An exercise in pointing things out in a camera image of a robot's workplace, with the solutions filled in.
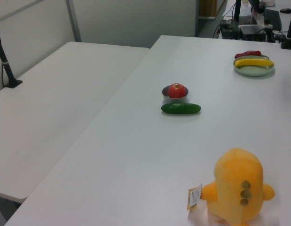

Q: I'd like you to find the black laptop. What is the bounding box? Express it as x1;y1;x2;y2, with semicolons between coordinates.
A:
238;15;258;25

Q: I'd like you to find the yellow plush toy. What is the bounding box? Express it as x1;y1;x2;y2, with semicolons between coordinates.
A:
187;147;275;226

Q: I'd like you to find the dark keyboard device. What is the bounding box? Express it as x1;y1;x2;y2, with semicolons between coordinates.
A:
263;8;283;30

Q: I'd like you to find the green cucumber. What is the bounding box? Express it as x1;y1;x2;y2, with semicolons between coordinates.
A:
161;103;202;115

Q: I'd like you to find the black clamp stand pole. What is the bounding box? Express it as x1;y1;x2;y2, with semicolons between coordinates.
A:
280;0;291;49

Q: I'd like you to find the grey metal bowl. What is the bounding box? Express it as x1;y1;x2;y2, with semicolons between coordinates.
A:
162;85;189;104

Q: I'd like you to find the pale green plastic plate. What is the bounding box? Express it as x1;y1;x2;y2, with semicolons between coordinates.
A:
233;56;276;77

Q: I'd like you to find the red chili pepper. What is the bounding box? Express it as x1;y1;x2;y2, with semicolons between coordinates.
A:
234;50;270;60

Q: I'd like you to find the black cable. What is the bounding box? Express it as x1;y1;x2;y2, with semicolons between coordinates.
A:
213;23;222;39

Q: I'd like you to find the black electronics box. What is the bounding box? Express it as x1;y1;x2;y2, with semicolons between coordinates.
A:
220;19;240;40

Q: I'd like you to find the black tripod pole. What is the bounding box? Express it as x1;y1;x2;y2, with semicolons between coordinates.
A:
234;0;243;25

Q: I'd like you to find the black control box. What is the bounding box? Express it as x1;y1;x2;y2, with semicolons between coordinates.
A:
238;24;269;42

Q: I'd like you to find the yellow banana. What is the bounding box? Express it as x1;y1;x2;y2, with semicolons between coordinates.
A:
235;58;275;68

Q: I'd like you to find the black camera stand pole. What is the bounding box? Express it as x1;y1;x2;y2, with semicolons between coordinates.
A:
0;24;23;89

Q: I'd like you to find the yellow cabinet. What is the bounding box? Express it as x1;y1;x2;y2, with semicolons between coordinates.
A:
198;0;218;18

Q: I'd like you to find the red apple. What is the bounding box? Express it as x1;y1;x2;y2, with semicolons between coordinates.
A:
168;82;186;99

